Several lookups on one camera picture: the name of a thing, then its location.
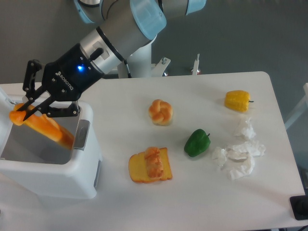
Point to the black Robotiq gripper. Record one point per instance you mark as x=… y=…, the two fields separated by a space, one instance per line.
x=64 y=79

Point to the long orange baguette bread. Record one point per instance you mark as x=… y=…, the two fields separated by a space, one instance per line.
x=44 y=125

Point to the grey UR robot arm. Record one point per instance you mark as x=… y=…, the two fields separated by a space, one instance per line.
x=128 y=25

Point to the white plastic trash can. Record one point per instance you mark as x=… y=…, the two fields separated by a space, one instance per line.
x=40 y=164

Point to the braided round bread roll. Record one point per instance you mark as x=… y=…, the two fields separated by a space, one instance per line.
x=160 y=112

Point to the yellow toast slice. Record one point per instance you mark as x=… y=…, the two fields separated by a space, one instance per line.
x=137 y=168

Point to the green bell pepper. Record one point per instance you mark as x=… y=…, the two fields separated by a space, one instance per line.
x=197 y=143

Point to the crumpled white tissue small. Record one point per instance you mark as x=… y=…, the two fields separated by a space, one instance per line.
x=220 y=156

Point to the yellow bell pepper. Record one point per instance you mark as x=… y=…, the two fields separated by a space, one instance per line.
x=238 y=100

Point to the crumpled white tissue upper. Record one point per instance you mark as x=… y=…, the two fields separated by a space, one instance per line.
x=245 y=129

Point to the crumpled white tissue large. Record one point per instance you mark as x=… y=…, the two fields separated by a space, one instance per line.
x=244 y=156

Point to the white furniture edge right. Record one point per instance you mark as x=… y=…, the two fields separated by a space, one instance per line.
x=298 y=110

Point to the black device at edge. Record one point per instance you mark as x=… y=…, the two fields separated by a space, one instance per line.
x=299 y=206

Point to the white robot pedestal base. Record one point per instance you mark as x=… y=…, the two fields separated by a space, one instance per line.
x=139 y=65

